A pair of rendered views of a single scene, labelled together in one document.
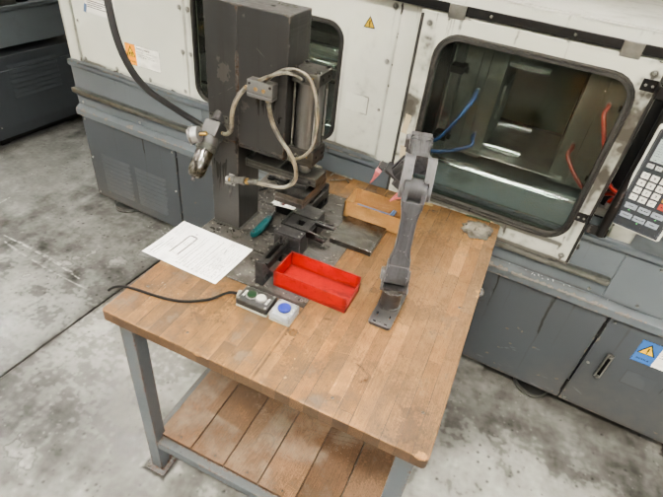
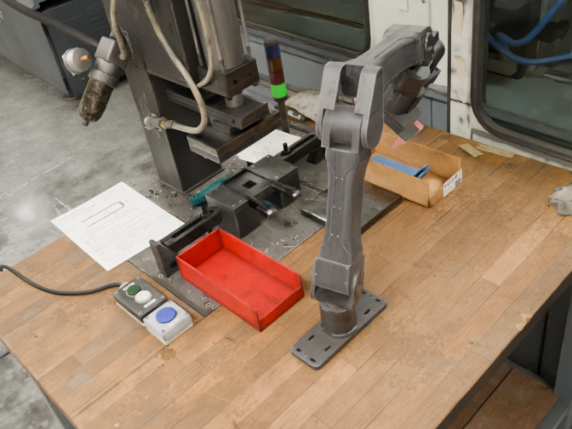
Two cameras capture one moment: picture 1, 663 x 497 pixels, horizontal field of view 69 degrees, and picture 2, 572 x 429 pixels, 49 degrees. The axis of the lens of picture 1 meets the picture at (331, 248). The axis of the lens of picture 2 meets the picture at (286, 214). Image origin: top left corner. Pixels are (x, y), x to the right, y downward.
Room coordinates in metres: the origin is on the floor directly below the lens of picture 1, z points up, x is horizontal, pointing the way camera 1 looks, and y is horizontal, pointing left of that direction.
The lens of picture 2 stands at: (0.40, -0.57, 1.77)
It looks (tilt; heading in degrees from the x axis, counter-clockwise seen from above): 37 degrees down; 32
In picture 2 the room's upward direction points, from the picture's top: 11 degrees counter-clockwise
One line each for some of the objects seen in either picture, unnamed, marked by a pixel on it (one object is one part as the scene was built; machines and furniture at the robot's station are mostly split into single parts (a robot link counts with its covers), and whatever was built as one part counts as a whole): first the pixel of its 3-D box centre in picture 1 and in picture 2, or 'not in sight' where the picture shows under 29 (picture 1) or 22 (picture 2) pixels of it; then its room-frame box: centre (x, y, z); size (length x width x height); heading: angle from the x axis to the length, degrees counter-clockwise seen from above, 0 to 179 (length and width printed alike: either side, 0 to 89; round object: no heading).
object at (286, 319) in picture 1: (283, 315); (169, 326); (1.00, 0.11, 0.90); 0.07 x 0.07 x 0.06; 70
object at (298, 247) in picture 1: (299, 231); (255, 197); (1.39, 0.12, 0.94); 0.20 x 0.10 x 0.07; 160
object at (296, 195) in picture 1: (283, 154); (204, 80); (1.40, 0.19, 1.22); 0.26 x 0.18 x 0.30; 70
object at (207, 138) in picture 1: (208, 143); (105, 71); (1.36, 0.43, 1.25); 0.19 x 0.07 x 0.19; 160
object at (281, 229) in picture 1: (300, 221); (252, 181); (1.39, 0.12, 0.98); 0.20 x 0.10 x 0.01; 160
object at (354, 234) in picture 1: (358, 235); (351, 205); (1.45, -0.09, 0.91); 0.17 x 0.16 x 0.02; 160
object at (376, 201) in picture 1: (379, 211); (401, 167); (1.59, -0.17, 0.93); 0.25 x 0.13 x 0.08; 70
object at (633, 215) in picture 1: (660, 177); not in sight; (1.49, -1.05, 1.27); 0.23 x 0.18 x 0.38; 157
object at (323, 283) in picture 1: (317, 280); (237, 276); (1.14, 0.03, 0.93); 0.25 x 0.12 x 0.06; 70
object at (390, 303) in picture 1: (391, 297); (338, 313); (1.10, -0.20, 0.94); 0.20 x 0.07 x 0.08; 160
